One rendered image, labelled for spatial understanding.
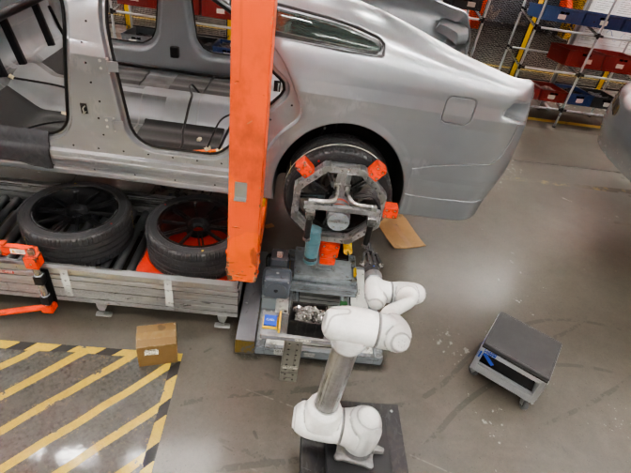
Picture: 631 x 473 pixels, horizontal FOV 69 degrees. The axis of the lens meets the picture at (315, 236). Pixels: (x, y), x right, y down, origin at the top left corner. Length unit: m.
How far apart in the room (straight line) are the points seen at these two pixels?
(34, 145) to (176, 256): 1.04
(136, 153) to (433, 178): 1.77
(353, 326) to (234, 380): 1.35
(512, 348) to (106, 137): 2.67
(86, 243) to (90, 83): 0.93
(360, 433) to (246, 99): 1.48
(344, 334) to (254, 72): 1.09
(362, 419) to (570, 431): 1.57
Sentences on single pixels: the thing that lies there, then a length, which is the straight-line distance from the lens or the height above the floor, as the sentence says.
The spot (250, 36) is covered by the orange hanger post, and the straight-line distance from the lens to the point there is 1.96.
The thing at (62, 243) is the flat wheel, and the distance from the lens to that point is 3.09.
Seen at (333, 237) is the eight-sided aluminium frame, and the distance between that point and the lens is 2.88.
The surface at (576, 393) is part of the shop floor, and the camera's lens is 3.54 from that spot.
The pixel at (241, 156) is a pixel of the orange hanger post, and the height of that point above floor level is 1.32.
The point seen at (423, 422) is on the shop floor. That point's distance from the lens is 2.93.
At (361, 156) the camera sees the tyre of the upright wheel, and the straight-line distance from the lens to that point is 2.66.
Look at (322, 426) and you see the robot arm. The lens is 2.09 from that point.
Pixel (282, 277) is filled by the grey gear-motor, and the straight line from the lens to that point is 2.87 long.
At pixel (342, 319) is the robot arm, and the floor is 1.17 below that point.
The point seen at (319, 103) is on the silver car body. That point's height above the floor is 1.40.
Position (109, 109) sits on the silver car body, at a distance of 2.88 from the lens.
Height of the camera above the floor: 2.40
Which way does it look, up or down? 38 degrees down
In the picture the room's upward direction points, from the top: 10 degrees clockwise
